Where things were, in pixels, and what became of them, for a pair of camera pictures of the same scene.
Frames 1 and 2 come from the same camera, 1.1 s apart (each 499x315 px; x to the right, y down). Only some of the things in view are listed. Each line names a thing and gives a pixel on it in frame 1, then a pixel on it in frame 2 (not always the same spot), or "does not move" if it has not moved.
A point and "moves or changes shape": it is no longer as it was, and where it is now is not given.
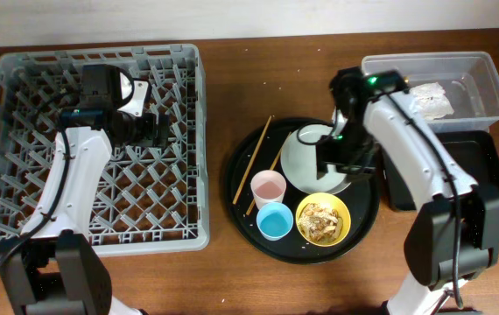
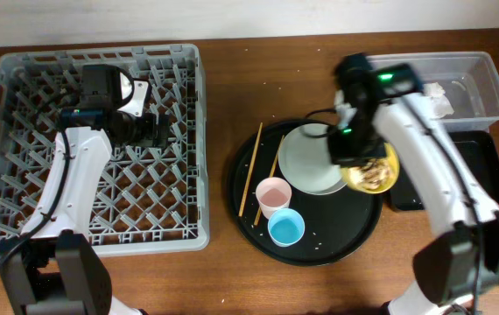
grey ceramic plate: (298, 161) does not move
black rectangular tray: (474, 153) does not move
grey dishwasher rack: (150, 199) does not move
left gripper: (149, 122) does not move
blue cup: (274, 220) to (285, 227)
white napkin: (431, 101) does not move
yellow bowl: (322, 220) to (373, 176)
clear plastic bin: (468, 79) does not move
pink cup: (268, 185) moves or changes shape
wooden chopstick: (250, 158) to (249, 169)
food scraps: (320, 224) to (373, 174)
